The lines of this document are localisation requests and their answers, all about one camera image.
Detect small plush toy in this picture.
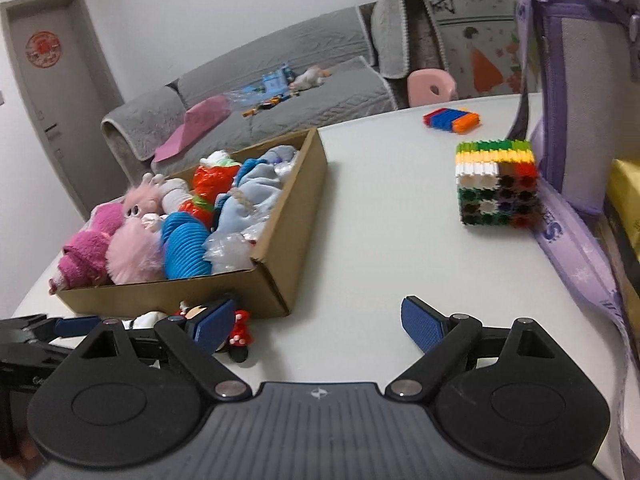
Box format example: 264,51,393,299
292,66,333,92

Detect red orange plastic toy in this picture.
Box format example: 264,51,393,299
180,151,242,226

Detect blue toy castle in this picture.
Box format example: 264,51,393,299
262,64,296,96

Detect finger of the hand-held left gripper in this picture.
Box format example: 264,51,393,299
0,342,71,366
0,314,102,346

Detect clear plastic wrap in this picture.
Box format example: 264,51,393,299
205,230,262,276

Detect colourful block cube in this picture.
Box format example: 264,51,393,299
456,137,543,229

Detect colourful block stick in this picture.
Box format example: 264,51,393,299
423,107,482,134

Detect grey door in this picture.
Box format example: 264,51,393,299
0,0,126,222

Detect gold bag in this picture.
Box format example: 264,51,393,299
607,157,640,262

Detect brown cardboard box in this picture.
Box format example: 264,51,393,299
55,127,328,318

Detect red round door decoration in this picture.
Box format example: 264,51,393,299
25,31,63,68

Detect loose toy blocks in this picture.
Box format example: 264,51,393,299
242,96,301,118

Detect mouse figure toy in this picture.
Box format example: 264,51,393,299
175,300,252,362

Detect grey blue plush toy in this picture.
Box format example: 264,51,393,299
215,145,301,242

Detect clear plastic bag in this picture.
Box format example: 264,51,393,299
225,85,271,107

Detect small white toy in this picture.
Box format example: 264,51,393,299
122,311,169,331

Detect purple water bottle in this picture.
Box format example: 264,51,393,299
512,0,640,463

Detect pink child chair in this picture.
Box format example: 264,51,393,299
406,68,458,108

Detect pink fluffy toy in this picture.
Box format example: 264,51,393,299
106,172,167,286

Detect flower decorated fridge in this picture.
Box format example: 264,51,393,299
390,0,538,101

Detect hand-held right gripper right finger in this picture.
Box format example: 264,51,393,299
384,296,553,402

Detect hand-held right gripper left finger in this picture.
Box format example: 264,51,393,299
80,297,251,402

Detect grey covered sofa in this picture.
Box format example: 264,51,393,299
100,0,451,187

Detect magenta plush toy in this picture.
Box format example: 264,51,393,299
48,203,126,295

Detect blue ribbed toy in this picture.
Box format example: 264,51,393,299
161,211,213,281

